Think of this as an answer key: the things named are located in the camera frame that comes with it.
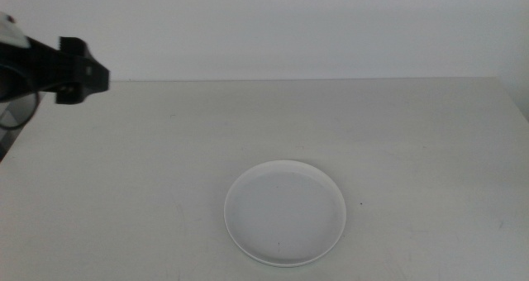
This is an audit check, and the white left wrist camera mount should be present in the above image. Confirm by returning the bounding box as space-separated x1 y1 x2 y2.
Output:
0 11 31 50

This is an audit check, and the white shallow bowl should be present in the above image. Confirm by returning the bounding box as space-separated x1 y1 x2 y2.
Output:
223 160 347 269

